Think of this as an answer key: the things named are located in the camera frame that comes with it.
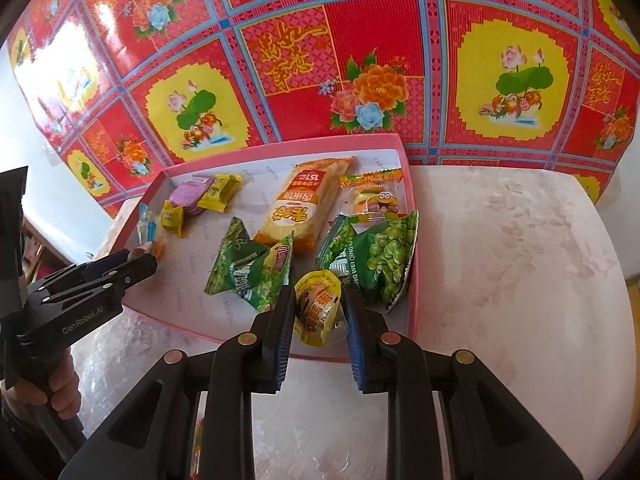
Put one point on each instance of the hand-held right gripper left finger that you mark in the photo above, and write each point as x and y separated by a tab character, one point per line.
282	332

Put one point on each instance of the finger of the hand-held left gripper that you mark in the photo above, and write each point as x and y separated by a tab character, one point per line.
130	267
75	290

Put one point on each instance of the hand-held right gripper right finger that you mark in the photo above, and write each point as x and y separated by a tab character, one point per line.
355	342

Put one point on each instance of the yellow round jelly pouch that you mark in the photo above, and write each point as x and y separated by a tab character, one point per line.
317	310

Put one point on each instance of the clear blue-strip cookie packet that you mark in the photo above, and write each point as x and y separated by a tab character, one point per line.
147	227

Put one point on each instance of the green red-label snack packet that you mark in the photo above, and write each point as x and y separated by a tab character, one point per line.
265	280

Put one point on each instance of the pink cardboard box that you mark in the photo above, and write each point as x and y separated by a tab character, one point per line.
195	270

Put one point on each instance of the triangular green snack packet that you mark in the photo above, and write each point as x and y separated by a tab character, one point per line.
227	260

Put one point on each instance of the large green pea packet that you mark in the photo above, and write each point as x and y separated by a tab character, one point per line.
387	255

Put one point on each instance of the purple tin box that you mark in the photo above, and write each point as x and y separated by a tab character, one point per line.
190	192

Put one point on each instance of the small green snack packet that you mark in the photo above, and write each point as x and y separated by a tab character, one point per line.
337	245

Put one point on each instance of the yellow green-print snack packet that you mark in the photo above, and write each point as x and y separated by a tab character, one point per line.
221	192

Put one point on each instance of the burger gummy packet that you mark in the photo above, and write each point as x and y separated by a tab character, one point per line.
372	200

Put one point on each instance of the person's left forearm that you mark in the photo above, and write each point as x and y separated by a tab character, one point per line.
20	442

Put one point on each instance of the person's left hand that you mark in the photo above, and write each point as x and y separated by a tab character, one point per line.
65	385

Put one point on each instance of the wooden shelf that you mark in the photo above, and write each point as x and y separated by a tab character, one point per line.
40	255

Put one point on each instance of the small yellow candy packet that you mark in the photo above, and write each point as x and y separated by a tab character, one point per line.
172	217

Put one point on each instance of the long orange snack packet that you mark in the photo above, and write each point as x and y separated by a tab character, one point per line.
300	205

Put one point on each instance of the red floral printed cloth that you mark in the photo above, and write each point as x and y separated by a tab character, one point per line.
350	35

